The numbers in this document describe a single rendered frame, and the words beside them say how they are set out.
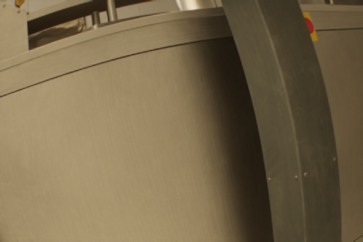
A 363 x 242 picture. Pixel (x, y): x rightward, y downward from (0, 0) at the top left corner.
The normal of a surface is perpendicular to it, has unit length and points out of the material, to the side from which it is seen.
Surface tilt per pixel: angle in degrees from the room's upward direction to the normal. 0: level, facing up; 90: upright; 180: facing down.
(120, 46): 90
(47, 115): 90
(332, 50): 90
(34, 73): 90
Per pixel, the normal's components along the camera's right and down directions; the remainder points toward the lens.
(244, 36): -0.86, 0.22
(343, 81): 0.36, -0.05
